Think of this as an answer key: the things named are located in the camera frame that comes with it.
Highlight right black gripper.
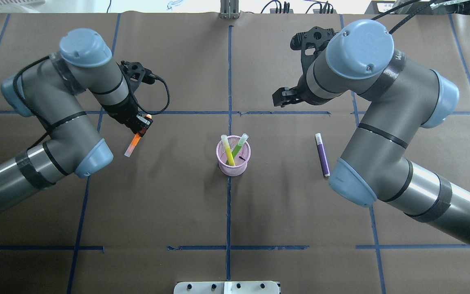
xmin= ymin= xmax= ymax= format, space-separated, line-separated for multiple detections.
xmin=272 ymin=86 xmax=312 ymax=107

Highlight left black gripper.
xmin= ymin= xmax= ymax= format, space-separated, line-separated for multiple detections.
xmin=104 ymin=98 xmax=152 ymax=135

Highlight orange highlighter pen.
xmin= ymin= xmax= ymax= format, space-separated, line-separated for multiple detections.
xmin=124 ymin=134 xmax=144 ymax=158

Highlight green highlighter pen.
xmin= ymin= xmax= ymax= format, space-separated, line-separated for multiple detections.
xmin=231 ymin=133 xmax=248 ymax=160

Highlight purple highlighter pen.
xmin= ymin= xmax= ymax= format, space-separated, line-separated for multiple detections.
xmin=315 ymin=133 xmax=330 ymax=178

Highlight yellow highlighter pen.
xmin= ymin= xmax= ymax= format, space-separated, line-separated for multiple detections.
xmin=221 ymin=134 xmax=236 ymax=166

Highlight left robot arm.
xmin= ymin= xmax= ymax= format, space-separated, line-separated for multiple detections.
xmin=0 ymin=28 xmax=159 ymax=213

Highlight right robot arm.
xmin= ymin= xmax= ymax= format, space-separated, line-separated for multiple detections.
xmin=272 ymin=19 xmax=470 ymax=245

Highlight pink mesh pen holder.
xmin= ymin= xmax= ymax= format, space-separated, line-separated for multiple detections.
xmin=215 ymin=134 xmax=251 ymax=177

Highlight left black camera cable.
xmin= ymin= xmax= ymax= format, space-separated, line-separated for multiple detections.
xmin=129 ymin=76 xmax=171 ymax=116

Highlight black camera cable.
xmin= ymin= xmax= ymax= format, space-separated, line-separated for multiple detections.
xmin=372 ymin=0 xmax=435 ymax=33
xmin=129 ymin=76 xmax=171 ymax=116

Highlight black cables on table edge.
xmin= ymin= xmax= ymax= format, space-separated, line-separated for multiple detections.
xmin=259 ymin=0 xmax=335 ymax=15

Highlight aluminium frame post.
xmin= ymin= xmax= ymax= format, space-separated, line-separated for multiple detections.
xmin=219 ymin=0 xmax=240 ymax=19

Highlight right black camera cable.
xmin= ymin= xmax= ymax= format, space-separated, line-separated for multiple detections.
xmin=372 ymin=0 xmax=435 ymax=33

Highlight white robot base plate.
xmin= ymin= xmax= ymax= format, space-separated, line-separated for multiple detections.
xmin=173 ymin=281 xmax=281 ymax=294

